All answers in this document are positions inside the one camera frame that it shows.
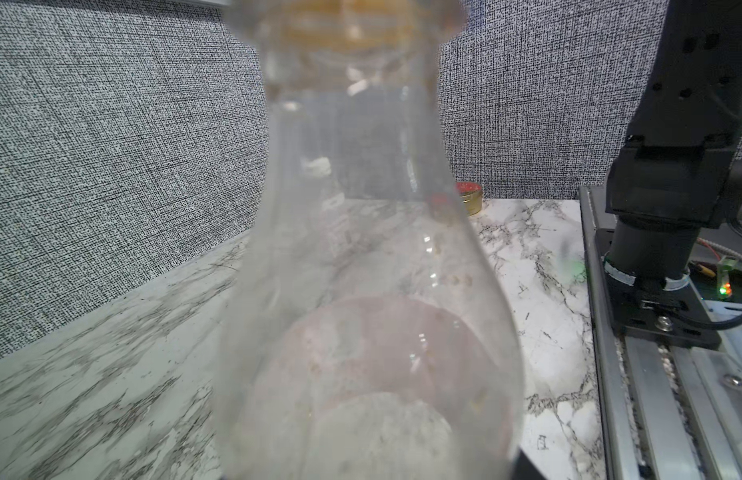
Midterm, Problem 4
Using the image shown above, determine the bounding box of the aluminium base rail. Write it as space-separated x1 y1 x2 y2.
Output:
580 187 742 479

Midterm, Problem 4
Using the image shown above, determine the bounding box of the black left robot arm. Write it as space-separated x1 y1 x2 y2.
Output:
580 1 742 479

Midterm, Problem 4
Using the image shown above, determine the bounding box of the round gold tin red lid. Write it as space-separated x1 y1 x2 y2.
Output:
456 181 483 216

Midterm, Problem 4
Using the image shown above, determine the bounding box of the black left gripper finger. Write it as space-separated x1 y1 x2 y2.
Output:
511 451 545 480

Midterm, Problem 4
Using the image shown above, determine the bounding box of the clear bottle red label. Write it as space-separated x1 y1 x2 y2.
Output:
213 1 524 479

